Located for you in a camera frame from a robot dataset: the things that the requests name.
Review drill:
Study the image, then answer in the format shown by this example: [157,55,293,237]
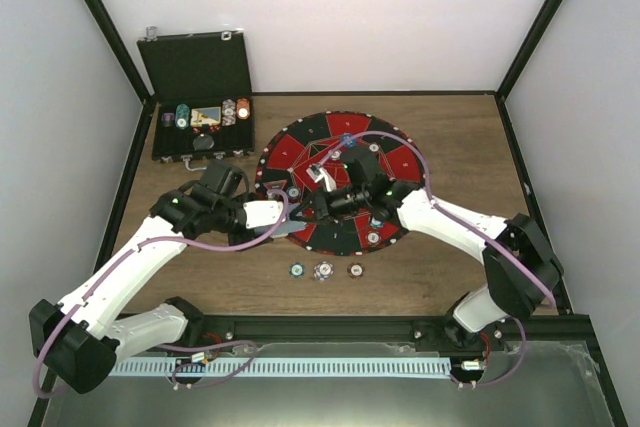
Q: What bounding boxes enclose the purple chip stack in case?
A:
[161,112,175,128]

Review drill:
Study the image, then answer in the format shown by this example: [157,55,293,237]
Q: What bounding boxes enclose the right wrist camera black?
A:
[341,145,387,192]

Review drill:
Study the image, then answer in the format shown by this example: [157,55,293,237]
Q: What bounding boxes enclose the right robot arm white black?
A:
[311,180,564,350]

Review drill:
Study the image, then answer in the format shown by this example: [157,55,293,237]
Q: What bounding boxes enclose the black aluminium frame post right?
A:
[496,0,564,102]

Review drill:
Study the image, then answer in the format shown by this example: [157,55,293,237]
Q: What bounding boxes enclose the metal sheet front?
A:
[41,342,616,426]

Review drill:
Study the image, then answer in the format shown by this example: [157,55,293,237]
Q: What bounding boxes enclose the green poker chip stack table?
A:
[289,263,305,278]

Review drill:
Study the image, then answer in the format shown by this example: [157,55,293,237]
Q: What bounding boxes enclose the silver case handle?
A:
[183,156,207,172]

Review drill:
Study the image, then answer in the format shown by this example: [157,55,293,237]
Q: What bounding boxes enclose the light blue slotted cable duct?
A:
[110,357,451,380]

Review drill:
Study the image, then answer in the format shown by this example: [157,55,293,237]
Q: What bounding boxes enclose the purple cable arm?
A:
[32,189,291,401]
[317,130,557,388]

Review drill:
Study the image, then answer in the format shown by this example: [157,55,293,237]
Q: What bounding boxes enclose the clear dealer button in case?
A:
[193,134,215,151]

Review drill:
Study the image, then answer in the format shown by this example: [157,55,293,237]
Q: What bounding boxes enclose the black poker case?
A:
[137,30,255,162]

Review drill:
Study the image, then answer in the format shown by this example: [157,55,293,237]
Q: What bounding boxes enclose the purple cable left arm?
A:
[32,189,291,401]

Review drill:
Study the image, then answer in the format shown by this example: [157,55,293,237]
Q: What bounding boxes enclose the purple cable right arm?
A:
[317,130,557,388]

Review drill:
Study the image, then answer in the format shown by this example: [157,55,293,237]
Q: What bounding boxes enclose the orange chips in case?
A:
[236,98,251,120]

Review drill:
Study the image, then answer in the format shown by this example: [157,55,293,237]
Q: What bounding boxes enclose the black aluminium frame post left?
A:
[83,0,151,103]

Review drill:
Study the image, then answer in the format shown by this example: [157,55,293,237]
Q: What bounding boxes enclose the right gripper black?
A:
[291,184,370,225]

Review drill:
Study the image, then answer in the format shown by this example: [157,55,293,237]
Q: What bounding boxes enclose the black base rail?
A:
[59,314,591,353]

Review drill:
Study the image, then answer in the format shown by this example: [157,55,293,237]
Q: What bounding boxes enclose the black aluminium frame post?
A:
[83,0,151,103]
[496,0,564,102]

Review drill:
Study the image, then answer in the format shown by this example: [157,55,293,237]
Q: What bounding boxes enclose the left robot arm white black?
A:
[29,179,289,399]

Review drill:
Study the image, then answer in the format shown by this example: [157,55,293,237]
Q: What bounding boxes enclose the brown poker chip stack table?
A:
[347,263,364,278]

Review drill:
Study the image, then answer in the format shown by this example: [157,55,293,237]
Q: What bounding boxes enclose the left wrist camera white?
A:
[243,200,284,229]

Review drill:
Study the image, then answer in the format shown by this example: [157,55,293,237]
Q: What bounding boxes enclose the round red black poker mat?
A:
[255,112,425,256]

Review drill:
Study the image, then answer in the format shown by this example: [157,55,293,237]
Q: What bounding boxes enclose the blue white chips in case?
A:
[221,99,237,126]

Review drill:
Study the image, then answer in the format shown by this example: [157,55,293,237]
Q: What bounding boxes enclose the green chip stack in case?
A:
[174,104,190,129]

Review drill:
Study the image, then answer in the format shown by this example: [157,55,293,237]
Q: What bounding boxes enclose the blue small blind button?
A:
[341,133,355,143]

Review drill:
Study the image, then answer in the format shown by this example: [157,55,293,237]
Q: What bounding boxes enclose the card deck in case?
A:
[190,106,221,127]

